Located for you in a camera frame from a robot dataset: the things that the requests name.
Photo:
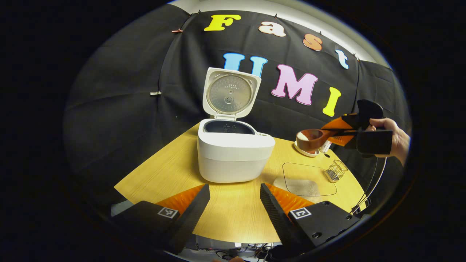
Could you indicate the clear bottle with pink label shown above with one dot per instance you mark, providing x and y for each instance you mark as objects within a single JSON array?
[{"x": 325, "y": 146}]

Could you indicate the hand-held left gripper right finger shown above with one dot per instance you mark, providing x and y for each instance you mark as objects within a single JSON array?
[{"x": 276, "y": 218}]

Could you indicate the white round plate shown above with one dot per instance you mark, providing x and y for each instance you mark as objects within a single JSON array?
[{"x": 305, "y": 153}]

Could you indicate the brown wooden spoon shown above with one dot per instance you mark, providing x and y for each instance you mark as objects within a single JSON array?
[{"x": 311, "y": 141}]

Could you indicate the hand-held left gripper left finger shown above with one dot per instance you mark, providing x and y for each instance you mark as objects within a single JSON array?
[{"x": 193, "y": 214}]

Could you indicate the black backdrop cloth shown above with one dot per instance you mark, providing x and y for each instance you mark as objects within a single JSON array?
[{"x": 120, "y": 91}]

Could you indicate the clear tray of rice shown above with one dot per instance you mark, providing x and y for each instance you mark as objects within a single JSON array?
[{"x": 309, "y": 187}]

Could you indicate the white rice cooker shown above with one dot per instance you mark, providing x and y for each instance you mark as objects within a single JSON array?
[{"x": 233, "y": 160}]

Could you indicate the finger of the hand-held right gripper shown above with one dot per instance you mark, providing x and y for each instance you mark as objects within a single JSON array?
[
  {"x": 344, "y": 140},
  {"x": 338, "y": 123}
]

